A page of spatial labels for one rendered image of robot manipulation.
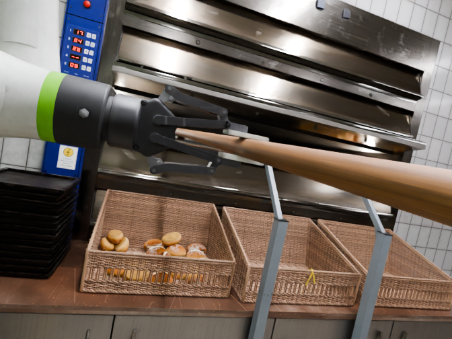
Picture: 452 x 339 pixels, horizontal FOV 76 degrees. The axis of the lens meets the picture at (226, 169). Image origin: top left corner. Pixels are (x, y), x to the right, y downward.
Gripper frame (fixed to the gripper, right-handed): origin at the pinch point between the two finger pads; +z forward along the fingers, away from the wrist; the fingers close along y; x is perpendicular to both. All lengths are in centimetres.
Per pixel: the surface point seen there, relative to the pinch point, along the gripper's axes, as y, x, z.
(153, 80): -22, -92, -15
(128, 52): -34, -106, -28
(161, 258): 45, -60, -1
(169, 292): 58, -60, 5
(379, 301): 56, -57, 102
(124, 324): 66, -52, -10
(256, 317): 59, -47, 36
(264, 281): 45, -47, 35
